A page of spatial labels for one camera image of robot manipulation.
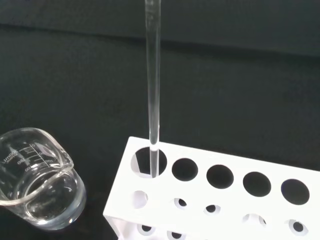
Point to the small clear glass beaker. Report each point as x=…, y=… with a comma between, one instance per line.
x=50, y=195

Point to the black bench cloth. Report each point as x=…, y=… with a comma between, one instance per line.
x=225, y=87

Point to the white test tube rack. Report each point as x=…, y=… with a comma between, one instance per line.
x=225, y=200

